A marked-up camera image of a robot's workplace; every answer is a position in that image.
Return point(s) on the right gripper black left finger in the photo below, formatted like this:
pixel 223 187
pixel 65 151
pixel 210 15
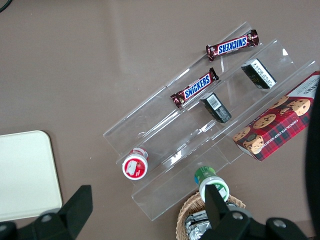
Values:
pixel 65 220

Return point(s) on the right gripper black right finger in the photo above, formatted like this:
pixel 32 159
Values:
pixel 225 222

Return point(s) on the tan oval wicker basket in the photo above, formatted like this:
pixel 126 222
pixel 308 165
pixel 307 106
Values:
pixel 186 208

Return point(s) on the beige plastic tray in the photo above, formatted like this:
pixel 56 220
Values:
pixel 25 175

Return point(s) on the foil wrapped pack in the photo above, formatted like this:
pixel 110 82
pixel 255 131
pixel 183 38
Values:
pixel 197 230

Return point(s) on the green lid yogurt cup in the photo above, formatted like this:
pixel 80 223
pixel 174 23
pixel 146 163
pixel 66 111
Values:
pixel 206 175

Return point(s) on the red lid yogurt cup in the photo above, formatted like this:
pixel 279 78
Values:
pixel 135 166

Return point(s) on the black rounded blurred object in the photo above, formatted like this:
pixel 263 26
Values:
pixel 314 162

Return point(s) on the red tartan cookie box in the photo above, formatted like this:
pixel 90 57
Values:
pixel 277 127

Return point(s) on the small black carton box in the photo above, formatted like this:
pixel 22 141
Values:
pixel 260 73
pixel 216 108

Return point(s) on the clear acrylic stepped stand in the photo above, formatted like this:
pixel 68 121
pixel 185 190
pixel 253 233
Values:
pixel 155 117

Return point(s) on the Snickers chocolate bar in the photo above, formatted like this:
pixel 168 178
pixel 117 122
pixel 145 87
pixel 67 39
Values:
pixel 195 88
pixel 232 45

